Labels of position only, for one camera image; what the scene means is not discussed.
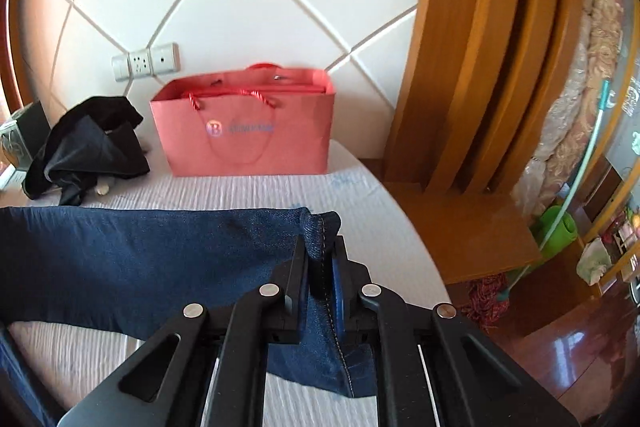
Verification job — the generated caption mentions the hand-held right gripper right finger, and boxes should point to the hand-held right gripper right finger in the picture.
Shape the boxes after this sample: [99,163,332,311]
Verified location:
[325,234,581,427]

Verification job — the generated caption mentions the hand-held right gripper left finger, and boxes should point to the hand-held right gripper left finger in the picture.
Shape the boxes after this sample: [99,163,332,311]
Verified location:
[57,234,313,427]

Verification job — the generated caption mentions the blue denim jeans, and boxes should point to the blue denim jeans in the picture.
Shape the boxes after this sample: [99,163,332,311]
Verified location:
[0,206,381,427]

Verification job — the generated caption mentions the wooden nightstand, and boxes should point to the wooden nightstand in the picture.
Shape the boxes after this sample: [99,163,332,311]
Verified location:
[382,179,543,285]

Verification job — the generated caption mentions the red paper gift bag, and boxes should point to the red paper gift bag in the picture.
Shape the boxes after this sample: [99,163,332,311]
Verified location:
[150,63,336,178]

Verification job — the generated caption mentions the black garment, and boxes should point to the black garment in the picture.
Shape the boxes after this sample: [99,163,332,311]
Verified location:
[22,96,152,208]

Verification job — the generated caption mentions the white plastic bag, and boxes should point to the white plastic bag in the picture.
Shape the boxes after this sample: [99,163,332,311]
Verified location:
[576,239,613,285]

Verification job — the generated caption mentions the dark gift bag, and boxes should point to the dark gift bag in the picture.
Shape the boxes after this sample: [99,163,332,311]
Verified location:
[0,101,51,172]

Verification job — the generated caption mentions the patterned rolled quilt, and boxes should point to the patterned rolled quilt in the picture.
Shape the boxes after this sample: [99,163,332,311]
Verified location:
[520,0,626,228]

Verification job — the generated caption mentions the mop with teal handle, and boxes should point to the mop with teal handle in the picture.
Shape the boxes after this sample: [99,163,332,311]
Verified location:
[462,79,616,330]

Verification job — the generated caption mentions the wooden bed frame pillar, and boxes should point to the wooden bed frame pillar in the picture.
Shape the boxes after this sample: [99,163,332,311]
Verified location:
[0,0,28,112]
[382,0,588,195]

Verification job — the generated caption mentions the white single-hole wall socket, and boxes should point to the white single-hole wall socket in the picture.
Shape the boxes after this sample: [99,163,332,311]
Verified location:
[149,42,180,74]

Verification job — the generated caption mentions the white five-hole wall socket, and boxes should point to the white five-hole wall socket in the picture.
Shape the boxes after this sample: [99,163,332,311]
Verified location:
[128,49,152,78]

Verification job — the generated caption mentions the white wall switch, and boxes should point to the white wall switch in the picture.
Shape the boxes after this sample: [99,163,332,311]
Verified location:
[112,53,132,82]

